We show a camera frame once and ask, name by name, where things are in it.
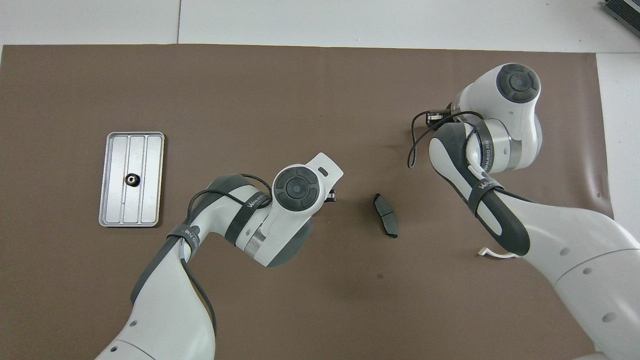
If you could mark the black bearing gear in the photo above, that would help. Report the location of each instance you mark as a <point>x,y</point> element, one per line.
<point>129,183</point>

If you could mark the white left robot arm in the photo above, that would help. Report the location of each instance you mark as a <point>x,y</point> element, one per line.
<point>165,310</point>

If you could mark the brown table mat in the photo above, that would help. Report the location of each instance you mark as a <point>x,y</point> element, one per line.
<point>300,100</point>

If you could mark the dark ribbed metal device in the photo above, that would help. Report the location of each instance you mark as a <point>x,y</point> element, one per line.
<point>625,10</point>

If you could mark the silver metal tray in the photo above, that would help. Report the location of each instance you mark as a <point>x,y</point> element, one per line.
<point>150,150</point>

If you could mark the grey slim brake pad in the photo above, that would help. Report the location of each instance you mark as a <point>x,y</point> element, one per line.
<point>386,215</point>

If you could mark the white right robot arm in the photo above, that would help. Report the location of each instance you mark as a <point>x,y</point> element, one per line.
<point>575,240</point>

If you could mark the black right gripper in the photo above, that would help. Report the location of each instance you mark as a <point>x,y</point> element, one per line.
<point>439,119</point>

